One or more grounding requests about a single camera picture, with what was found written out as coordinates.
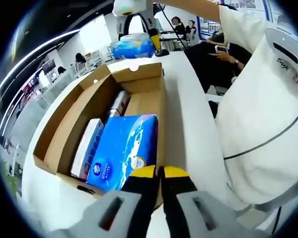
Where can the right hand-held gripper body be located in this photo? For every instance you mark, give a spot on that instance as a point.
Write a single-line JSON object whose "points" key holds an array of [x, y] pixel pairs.
{"points": [[134, 6]]}

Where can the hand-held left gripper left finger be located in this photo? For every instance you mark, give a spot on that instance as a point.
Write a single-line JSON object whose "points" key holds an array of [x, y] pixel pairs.
{"points": [[141, 188]]}

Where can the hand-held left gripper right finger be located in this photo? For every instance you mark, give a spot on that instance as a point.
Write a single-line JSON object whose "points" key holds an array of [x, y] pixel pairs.
{"points": [[178, 188]]}

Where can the blue wet wipes pack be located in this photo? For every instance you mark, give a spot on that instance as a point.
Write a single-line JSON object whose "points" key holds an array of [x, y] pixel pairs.
{"points": [[131, 48]]}

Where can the blue soft tissue pack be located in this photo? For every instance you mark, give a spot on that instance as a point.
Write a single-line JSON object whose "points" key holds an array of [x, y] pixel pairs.
{"points": [[124, 148]]}

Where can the white blue tissue pack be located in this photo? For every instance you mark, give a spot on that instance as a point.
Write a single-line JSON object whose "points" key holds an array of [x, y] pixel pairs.
{"points": [[87, 143]]}

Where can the silver red tube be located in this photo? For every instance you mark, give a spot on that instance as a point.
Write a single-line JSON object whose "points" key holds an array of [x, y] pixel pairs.
{"points": [[118, 106]]}

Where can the brown cardboard shoe box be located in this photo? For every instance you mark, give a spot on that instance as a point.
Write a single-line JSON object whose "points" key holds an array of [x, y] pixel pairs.
{"points": [[64, 116]]}

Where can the black computer mouse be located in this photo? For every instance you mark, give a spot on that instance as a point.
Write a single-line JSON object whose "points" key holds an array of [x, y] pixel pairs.
{"points": [[162, 53]]}

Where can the white ceiling light strip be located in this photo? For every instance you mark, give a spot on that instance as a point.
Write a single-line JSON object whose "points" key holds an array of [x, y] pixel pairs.
{"points": [[52, 43]]}

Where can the person's white shirt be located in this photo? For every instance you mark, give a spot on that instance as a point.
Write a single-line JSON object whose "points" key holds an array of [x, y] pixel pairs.
{"points": [[250, 111]]}

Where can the white chest device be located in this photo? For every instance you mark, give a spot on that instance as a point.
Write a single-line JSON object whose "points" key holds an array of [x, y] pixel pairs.
{"points": [[280, 36]]}

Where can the blue white wall board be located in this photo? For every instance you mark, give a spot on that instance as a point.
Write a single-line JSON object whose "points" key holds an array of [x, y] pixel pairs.
{"points": [[208, 27]]}

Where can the wall display screen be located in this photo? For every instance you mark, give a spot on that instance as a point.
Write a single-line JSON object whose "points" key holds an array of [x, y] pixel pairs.
{"points": [[49, 66]]}

